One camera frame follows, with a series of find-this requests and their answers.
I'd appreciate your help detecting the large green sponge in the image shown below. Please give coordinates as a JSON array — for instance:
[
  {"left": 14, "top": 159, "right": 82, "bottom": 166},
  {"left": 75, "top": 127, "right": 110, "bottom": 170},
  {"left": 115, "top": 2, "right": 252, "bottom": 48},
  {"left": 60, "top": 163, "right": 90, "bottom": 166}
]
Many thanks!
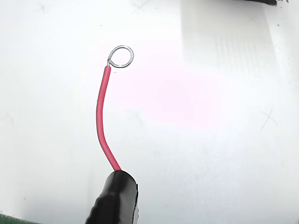
[{"left": 0, "top": 212, "right": 32, "bottom": 224}]

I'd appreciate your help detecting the red wire with loop end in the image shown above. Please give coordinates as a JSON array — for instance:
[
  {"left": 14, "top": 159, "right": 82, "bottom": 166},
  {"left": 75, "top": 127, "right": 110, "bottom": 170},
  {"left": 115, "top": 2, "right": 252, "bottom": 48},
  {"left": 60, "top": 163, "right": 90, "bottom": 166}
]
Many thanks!
[{"left": 96, "top": 44, "right": 135, "bottom": 172}]

